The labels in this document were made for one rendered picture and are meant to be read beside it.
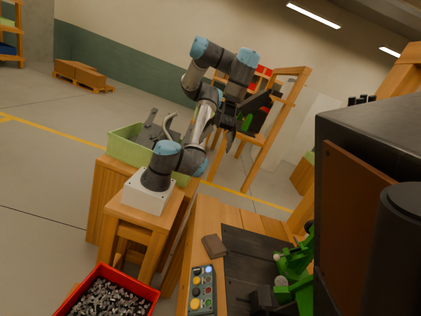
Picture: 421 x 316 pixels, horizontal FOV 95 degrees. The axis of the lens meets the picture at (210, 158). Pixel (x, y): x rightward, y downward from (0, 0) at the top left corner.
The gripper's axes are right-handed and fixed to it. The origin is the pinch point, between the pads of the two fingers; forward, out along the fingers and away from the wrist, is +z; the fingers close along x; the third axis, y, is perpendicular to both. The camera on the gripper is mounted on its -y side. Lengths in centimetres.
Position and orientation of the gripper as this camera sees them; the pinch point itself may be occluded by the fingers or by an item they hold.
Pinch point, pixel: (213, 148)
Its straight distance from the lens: 74.9
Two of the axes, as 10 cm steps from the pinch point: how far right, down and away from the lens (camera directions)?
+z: -3.4, 8.5, 3.9
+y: 0.0, -4.2, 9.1
